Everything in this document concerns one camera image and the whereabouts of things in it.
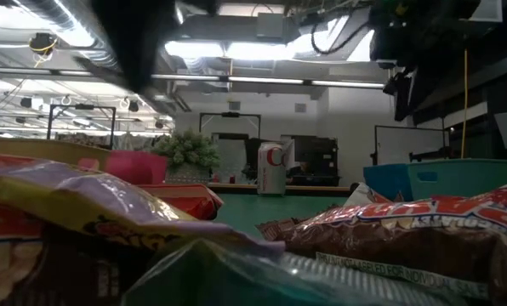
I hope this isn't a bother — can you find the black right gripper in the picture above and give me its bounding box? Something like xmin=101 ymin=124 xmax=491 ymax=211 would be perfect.
xmin=370 ymin=0 xmax=484 ymax=123

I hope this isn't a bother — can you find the clear Jolly Rancher packet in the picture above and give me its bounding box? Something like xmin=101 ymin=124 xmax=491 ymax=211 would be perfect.
xmin=121 ymin=237 xmax=467 ymax=306

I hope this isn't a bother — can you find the blue plastic bin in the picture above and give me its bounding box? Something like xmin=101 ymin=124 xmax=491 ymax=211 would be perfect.
xmin=362 ymin=163 xmax=413 ymax=201

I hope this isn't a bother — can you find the grey-blue plastic bin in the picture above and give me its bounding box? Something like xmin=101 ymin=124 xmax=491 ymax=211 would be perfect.
xmin=406 ymin=157 xmax=507 ymax=201

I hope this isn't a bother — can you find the white PayDay bar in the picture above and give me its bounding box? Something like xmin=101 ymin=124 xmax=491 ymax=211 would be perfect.
xmin=345 ymin=182 xmax=404 ymax=208

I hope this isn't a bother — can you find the artificial green potted plant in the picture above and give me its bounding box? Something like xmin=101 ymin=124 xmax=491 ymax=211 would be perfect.
xmin=151 ymin=128 xmax=223 ymax=184

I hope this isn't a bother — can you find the red plastic bin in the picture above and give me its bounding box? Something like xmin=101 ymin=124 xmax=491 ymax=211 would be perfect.
xmin=77 ymin=149 xmax=169 ymax=186

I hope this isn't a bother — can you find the orange plastic bin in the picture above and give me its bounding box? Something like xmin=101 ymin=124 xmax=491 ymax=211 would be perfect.
xmin=0 ymin=136 xmax=112 ymax=171

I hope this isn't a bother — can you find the silver Diet Coke can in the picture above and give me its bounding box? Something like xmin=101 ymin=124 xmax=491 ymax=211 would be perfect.
xmin=256 ymin=141 xmax=288 ymax=196

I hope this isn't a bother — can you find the yellow Sour Patch bag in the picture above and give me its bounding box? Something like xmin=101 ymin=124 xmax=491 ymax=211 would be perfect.
xmin=0 ymin=153 xmax=287 ymax=260

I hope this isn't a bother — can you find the red KitKat bar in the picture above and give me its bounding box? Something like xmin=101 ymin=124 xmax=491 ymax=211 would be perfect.
xmin=138 ymin=183 xmax=225 ymax=221

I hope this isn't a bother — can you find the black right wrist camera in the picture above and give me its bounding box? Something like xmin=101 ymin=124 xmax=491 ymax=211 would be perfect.
xmin=370 ymin=15 xmax=403 ymax=64

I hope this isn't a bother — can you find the black yellow ceiling cable reel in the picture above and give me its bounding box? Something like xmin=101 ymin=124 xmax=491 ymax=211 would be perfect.
xmin=27 ymin=31 xmax=60 ymax=56

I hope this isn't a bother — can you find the black metal rig frame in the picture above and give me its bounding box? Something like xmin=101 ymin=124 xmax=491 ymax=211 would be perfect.
xmin=45 ymin=103 xmax=117 ymax=150
xmin=198 ymin=110 xmax=262 ymax=133

